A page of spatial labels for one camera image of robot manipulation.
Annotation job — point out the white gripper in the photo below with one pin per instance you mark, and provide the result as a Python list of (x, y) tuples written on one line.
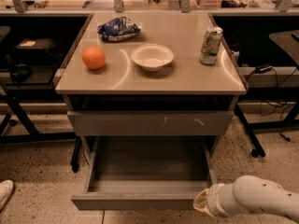
[(214, 200)]

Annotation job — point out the grey drawer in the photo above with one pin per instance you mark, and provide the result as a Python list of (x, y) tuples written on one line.
[(146, 172), (130, 123)]

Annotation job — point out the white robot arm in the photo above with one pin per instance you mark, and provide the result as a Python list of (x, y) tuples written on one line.
[(248, 195)]

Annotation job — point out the grey top drawer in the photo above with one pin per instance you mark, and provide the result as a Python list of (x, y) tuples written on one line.
[(130, 123)]

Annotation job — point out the grey cabinet with tabletop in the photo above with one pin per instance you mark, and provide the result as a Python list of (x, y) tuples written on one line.
[(185, 85)]

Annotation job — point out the white bowl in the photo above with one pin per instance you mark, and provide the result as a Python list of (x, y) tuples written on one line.
[(152, 57)]

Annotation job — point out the green white drink can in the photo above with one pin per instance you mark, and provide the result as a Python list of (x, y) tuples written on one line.
[(210, 45)]

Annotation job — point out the orange fruit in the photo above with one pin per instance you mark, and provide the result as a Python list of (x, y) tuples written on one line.
[(93, 57)]

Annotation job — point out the blue crumpled chip bag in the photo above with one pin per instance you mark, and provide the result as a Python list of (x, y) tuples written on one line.
[(118, 29)]

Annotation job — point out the white shoe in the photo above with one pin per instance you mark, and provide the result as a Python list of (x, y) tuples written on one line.
[(6, 188)]

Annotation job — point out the black box under desk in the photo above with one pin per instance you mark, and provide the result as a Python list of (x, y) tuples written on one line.
[(36, 60)]

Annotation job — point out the black power adapter with cable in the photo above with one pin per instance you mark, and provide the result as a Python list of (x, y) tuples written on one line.
[(274, 87)]

